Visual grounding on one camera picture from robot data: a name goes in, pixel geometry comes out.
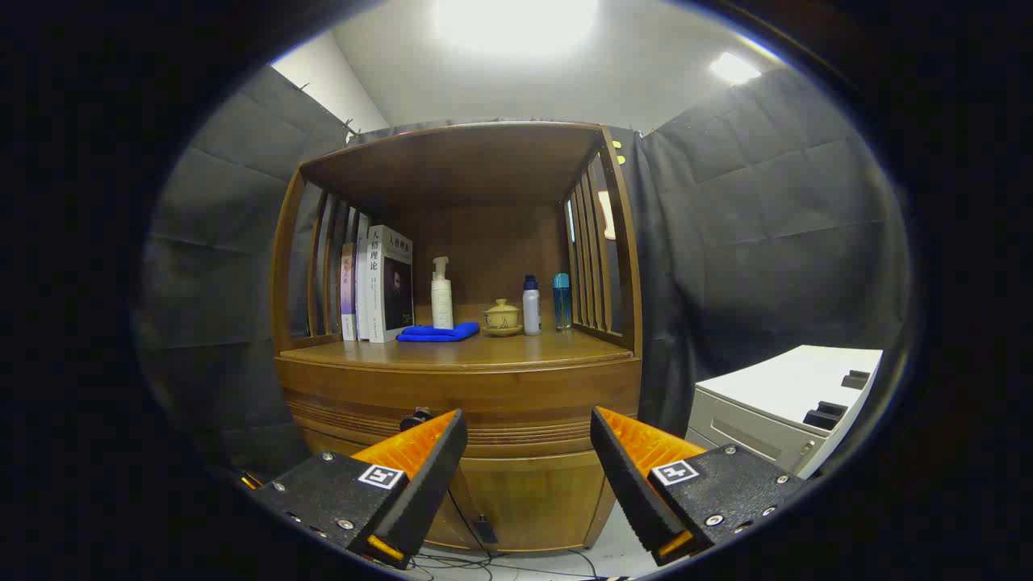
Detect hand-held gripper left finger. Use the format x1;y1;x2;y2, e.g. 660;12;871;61
250;408;469;570

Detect brown wooden cabinet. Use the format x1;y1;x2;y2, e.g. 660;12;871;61
270;121;644;554

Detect brown wooden countertop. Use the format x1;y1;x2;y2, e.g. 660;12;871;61
278;327;634;370

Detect thin white book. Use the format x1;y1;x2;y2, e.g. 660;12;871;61
356;212;372;341

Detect yellow lidded teacup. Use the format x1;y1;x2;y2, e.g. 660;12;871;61
482;299;524;337

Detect large ceiling light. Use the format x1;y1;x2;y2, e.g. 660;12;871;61
432;0;602;57

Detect white drawer unit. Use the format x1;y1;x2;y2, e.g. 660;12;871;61
686;345;885;479

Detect brown wooden drawer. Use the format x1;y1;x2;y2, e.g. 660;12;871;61
276;355;642;457

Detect small ceiling light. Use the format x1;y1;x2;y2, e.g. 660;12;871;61
709;52;762;86

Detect white bottle with blue cap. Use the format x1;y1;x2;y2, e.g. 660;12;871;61
522;275;542;336

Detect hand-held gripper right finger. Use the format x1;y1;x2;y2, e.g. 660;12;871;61
590;406;808;566

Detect purple book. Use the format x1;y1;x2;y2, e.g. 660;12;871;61
340;242;358;341

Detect white pump bottle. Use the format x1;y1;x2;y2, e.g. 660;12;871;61
430;257;454;330

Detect white book with portrait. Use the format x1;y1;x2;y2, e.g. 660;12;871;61
367;224;415;344

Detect blue folded cloth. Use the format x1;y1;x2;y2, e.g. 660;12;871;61
396;322;480;343

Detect black floor cables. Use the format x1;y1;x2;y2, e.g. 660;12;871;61
404;484;630;581

